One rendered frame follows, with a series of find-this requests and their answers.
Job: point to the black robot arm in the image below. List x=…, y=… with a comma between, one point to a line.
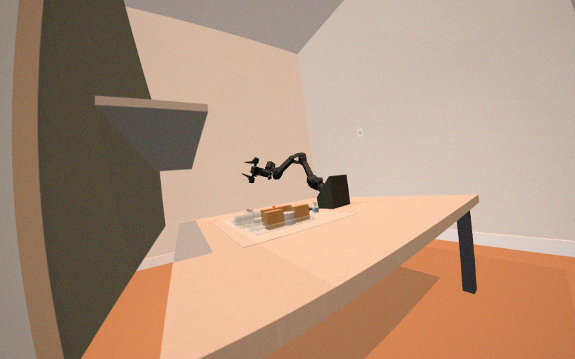
x=313, y=181

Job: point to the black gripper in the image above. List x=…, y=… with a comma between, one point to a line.
x=251, y=178

